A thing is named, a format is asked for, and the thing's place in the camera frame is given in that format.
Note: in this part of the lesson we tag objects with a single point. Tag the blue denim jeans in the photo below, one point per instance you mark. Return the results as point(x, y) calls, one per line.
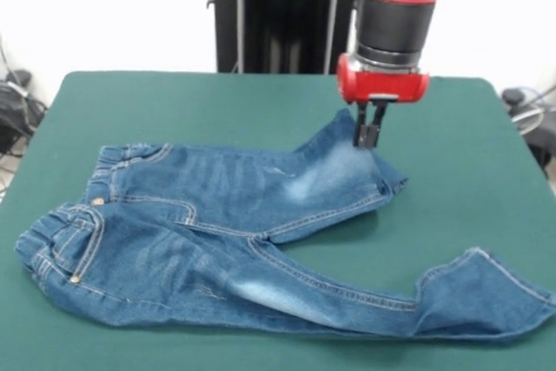
point(174, 258)

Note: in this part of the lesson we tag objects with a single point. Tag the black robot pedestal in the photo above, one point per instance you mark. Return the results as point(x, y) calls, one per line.
point(278, 19)

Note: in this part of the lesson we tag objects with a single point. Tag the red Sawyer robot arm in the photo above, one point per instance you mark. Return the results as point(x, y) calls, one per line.
point(399, 6)

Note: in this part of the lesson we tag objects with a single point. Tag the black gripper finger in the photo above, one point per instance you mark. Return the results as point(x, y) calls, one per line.
point(375, 125)
point(360, 125)

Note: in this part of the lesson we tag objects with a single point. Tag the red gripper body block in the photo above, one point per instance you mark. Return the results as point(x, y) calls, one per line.
point(382, 86)

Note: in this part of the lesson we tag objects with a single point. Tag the dark green table cloth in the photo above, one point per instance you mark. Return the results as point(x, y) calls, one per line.
point(434, 214)

